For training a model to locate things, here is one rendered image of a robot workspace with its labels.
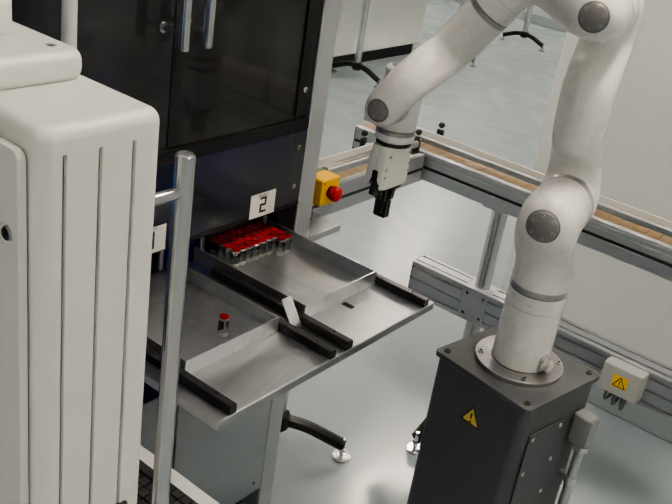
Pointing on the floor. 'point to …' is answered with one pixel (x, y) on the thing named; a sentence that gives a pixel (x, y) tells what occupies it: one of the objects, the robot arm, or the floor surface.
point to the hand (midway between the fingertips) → (381, 207)
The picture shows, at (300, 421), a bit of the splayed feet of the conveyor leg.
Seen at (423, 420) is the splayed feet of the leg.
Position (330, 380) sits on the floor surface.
